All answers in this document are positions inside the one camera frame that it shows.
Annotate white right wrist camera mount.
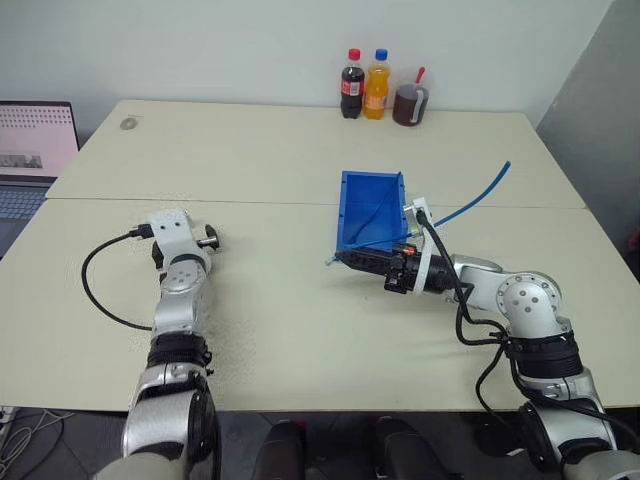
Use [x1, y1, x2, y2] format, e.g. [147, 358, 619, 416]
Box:
[399, 196, 437, 297]

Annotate cola bottle red cap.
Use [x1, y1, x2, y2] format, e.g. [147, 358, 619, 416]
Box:
[339, 47, 367, 121]

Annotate blue plastic bin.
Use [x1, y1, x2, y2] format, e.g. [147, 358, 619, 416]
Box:
[333, 169, 409, 254]

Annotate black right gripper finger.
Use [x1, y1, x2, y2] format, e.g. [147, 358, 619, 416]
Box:
[339, 259, 395, 276]
[334, 249, 396, 265]

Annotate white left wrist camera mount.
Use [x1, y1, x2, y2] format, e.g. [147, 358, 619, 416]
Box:
[144, 209, 222, 266]

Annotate grey partition panel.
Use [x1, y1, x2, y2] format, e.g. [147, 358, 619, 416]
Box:
[533, 27, 640, 284]

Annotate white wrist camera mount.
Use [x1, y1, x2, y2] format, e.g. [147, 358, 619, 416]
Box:
[399, 196, 437, 297]
[144, 209, 222, 266]

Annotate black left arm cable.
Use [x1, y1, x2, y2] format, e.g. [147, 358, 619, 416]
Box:
[81, 224, 157, 332]

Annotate dark rounded shape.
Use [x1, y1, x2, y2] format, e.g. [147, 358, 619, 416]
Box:
[258, 418, 307, 480]
[371, 416, 454, 480]

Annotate open laptop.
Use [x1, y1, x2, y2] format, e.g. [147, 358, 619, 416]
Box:
[0, 100, 82, 261]

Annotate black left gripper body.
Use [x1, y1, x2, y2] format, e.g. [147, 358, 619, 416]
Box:
[150, 241, 169, 274]

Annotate clear pitcher of dark tea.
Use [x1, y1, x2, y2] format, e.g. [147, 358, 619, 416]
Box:
[391, 65, 434, 128]

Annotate thin blue cable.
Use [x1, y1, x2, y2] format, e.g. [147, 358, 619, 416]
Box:
[348, 172, 403, 240]

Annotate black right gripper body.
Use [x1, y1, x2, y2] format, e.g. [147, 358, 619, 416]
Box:
[383, 242, 426, 294]

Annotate long blue cable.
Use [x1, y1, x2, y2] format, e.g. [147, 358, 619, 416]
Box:
[323, 159, 513, 266]

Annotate orange soda bottle blue cap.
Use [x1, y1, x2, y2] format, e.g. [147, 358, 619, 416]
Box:
[363, 47, 393, 121]

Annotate grey floor cables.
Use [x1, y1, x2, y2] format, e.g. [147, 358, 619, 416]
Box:
[0, 405, 67, 474]

